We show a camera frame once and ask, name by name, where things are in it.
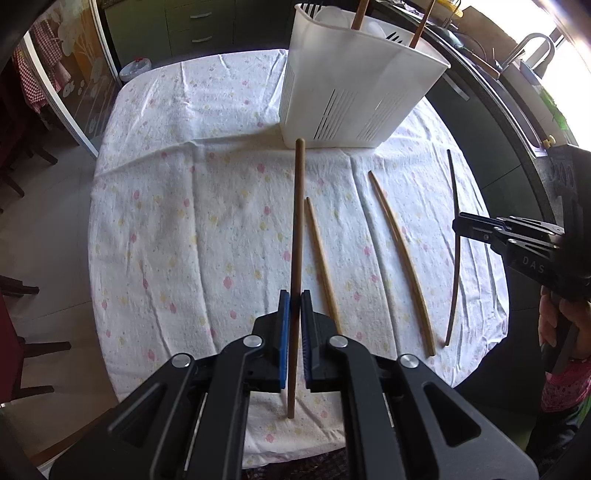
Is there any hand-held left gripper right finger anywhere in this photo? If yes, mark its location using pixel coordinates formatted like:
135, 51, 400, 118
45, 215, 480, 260
300, 290, 539, 480

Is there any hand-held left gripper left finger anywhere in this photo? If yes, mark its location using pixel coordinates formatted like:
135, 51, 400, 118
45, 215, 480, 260
48, 290, 291, 480

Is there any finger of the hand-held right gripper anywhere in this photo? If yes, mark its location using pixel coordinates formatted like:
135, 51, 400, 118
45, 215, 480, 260
495, 216, 563, 238
452, 213, 563, 253

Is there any dark thin chopstick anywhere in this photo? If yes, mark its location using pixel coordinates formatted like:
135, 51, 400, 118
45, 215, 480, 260
444, 149, 463, 347

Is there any light bamboo chopstick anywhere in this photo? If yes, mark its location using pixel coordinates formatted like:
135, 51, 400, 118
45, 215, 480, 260
305, 197, 343, 334
368, 171, 437, 357

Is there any white plastic utensil holder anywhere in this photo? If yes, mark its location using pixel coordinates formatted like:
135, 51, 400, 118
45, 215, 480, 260
279, 4, 451, 150

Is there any person's right hand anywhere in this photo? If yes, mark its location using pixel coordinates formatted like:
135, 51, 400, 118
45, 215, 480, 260
538, 288, 579, 352

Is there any green plastic basket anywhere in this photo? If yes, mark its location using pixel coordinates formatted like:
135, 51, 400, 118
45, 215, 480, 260
539, 87, 572, 131

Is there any dark stone countertop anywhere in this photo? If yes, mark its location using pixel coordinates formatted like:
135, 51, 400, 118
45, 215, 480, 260
369, 0, 561, 195

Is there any patterned dark cloth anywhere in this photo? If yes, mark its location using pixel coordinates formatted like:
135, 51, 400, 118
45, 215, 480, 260
242, 450, 352, 480

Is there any floral white tablecloth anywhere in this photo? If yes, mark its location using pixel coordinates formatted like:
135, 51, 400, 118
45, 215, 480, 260
88, 48, 509, 464

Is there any tall steel faucet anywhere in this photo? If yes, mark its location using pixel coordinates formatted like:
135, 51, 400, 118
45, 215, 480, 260
501, 33, 561, 80

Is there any wooden cutting board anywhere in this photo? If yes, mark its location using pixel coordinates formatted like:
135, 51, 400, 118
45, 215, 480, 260
462, 7, 527, 61

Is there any red cushioned chair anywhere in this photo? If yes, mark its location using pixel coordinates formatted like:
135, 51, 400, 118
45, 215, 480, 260
0, 272, 73, 409

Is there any dark wooden chair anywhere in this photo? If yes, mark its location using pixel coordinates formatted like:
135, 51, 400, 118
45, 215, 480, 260
0, 124, 58, 197

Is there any printed glass sliding door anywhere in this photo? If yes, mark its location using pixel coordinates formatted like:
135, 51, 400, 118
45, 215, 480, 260
23, 0, 123, 160

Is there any red checkered apron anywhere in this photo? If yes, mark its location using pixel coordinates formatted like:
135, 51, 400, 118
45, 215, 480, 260
11, 21, 66, 114

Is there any black pan with handle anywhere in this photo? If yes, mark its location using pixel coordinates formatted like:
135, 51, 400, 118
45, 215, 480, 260
434, 25, 502, 78

